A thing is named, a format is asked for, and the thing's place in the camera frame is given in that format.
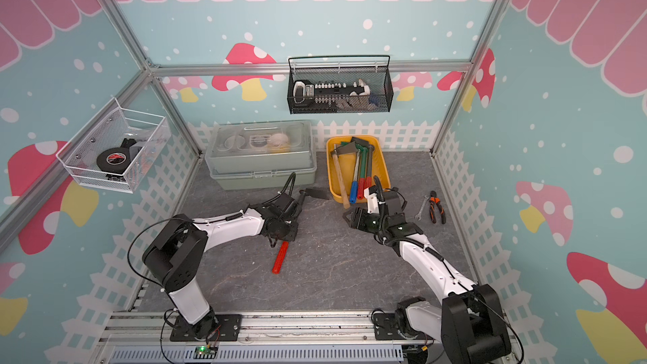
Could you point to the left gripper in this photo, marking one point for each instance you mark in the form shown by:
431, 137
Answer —
291, 235

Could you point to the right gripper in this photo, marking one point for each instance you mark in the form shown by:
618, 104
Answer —
358, 217

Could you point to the chrome tool blue handle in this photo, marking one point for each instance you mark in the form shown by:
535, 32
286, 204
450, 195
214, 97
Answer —
354, 183

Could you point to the yellow plastic storage box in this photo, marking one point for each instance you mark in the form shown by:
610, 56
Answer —
379, 167

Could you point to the black pick red handle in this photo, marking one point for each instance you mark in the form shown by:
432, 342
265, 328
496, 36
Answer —
318, 193

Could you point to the green hoe red handle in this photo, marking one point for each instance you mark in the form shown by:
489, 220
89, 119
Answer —
344, 149

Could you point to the wooden handle hammer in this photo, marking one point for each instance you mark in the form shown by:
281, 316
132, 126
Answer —
341, 177

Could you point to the black hoe red handle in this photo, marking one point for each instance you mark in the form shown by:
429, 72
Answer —
369, 162

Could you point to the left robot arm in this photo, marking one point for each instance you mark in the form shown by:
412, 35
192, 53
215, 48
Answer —
175, 255

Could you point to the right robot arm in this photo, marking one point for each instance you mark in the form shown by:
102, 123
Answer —
470, 323

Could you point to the small silver wrench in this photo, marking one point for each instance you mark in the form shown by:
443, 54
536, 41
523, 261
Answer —
422, 209

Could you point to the orange black pliers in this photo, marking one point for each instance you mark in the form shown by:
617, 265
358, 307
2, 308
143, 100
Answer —
436, 209

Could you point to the green lidded toolbox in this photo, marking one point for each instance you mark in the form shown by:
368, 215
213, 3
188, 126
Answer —
261, 155

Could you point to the black socket set holder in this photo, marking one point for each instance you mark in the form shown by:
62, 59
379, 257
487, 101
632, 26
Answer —
305, 92

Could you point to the green circuit board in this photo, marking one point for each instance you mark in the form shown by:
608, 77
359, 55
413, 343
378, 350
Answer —
206, 353

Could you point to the black tape roll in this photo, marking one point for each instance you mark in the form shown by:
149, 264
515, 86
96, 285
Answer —
114, 161

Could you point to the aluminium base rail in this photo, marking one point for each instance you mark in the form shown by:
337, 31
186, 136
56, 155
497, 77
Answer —
269, 337

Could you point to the black wire mesh basket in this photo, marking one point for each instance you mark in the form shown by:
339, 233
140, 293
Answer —
373, 70

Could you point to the white wire wall basket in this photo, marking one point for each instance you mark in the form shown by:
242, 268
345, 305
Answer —
143, 133

